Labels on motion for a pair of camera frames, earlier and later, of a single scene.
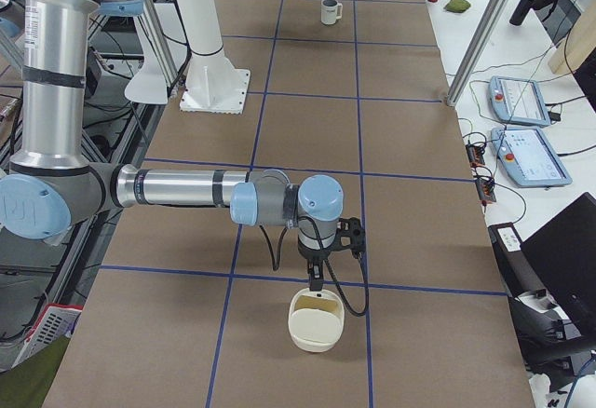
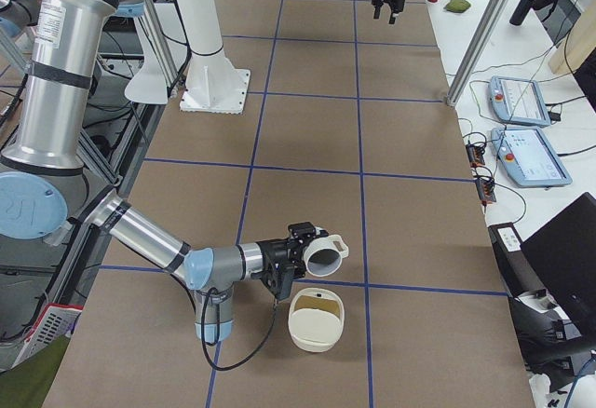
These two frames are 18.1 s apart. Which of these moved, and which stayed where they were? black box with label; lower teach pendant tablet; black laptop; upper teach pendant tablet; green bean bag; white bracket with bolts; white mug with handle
Moved: white mug with handle
Stayed: lower teach pendant tablet; black laptop; upper teach pendant tablet; green bean bag; white bracket with bolts; black box with label
